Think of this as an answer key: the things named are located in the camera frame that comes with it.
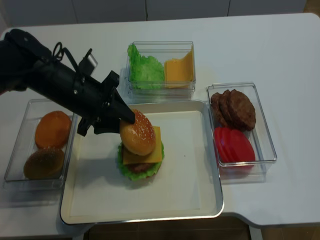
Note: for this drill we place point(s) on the brown meat patty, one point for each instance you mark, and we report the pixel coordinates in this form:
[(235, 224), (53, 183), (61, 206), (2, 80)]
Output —
[(224, 108), (214, 102), (241, 110)]

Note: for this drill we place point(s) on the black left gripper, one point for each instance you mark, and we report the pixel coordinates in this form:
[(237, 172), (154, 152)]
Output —
[(98, 103)]

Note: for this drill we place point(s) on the front brown meat patty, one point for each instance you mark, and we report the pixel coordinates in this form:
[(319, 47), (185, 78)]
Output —
[(241, 110)]

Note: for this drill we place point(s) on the clear lettuce and cheese container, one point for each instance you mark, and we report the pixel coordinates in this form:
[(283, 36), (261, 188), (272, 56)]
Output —
[(162, 51)]

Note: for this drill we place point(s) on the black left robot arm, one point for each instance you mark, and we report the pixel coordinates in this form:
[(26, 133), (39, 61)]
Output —
[(26, 63)]

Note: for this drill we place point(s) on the green lettuce on burger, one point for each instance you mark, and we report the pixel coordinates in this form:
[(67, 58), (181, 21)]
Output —
[(132, 176)]

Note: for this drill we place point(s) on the rear red tomato slice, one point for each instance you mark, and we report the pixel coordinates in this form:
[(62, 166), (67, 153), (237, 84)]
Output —
[(217, 136)]

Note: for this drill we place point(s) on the red tomato slice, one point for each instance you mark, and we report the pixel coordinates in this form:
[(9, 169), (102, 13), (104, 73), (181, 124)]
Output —
[(217, 136), (225, 145), (240, 147)]

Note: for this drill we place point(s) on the clear patty and tomato container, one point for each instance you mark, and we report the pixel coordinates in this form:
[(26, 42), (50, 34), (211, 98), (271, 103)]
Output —
[(259, 137)]

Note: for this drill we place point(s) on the sesame bun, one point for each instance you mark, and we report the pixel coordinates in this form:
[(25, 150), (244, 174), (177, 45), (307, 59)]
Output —
[(44, 163), (139, 138)]

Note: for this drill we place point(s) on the clear bun container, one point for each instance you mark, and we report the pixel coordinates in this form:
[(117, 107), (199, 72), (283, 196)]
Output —
[(25, 146)]

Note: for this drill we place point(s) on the green lettuce leaf in container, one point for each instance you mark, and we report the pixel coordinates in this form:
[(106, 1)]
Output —
[(146, 71)]

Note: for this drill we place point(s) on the rear brown meat patty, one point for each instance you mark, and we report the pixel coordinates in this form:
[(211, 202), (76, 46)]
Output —
[(214, 102)]

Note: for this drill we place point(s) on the yellow cheese slices in container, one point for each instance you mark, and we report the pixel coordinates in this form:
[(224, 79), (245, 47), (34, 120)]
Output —
[(179, 72)]

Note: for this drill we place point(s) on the plain orange bottom bun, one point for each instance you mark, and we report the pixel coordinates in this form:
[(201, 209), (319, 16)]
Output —
[(53, 130)]

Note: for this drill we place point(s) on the middle red tomato slice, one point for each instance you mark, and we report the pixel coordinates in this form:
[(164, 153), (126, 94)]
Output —
[(225, 145)]

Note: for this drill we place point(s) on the meat patty in burger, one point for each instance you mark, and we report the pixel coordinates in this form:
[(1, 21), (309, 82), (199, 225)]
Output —
[(138, 168)]

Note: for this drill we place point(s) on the silver metal tray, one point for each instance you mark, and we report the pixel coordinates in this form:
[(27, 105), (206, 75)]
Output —
[(213, 206)]

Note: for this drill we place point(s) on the middle brown meat patty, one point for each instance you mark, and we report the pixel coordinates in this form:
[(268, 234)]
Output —
[(224, 108)]

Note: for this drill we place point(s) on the front red tomato slice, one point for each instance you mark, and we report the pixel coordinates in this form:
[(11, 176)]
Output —
[(240, 147)]

